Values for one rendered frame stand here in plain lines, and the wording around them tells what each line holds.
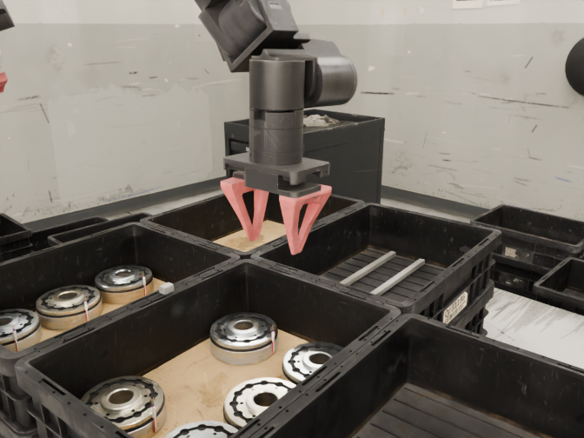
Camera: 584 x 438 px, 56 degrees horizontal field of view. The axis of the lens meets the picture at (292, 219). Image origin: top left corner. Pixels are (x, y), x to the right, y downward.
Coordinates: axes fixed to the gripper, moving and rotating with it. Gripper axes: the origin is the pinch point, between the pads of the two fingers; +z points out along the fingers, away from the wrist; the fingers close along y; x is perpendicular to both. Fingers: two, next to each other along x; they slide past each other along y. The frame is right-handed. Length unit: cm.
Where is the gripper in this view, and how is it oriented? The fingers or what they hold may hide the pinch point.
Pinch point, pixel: (274, 239)
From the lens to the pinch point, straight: 62.5
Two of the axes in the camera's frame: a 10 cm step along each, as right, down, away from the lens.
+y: -7.8, -2.1, 5.9
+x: -6.2, 2.3, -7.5
